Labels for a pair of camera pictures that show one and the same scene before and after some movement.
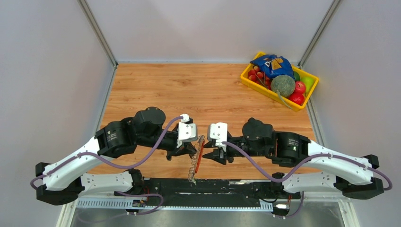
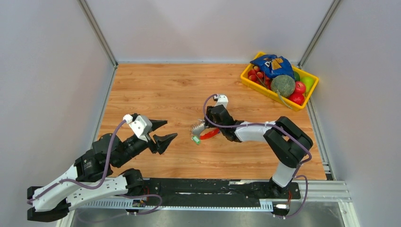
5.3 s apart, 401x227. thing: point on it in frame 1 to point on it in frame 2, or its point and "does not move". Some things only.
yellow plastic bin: x=274 y=99 does not move
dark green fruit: x=296 y=75 does not move
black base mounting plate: x=195 y=191 does not move
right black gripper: x=219 y=155 to x=208 y=113
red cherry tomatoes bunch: x=259 y=76 does not move
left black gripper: x=186 y=148 to x=163 y=142
